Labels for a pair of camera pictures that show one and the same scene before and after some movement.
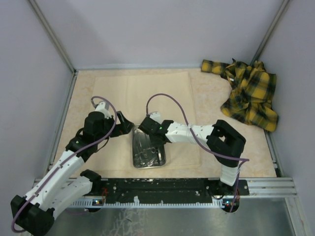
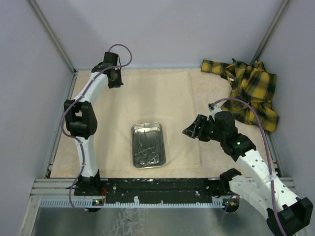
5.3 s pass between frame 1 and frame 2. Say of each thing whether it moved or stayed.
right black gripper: moved
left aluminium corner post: stayed
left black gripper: moved
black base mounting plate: stayed
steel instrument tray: stayed
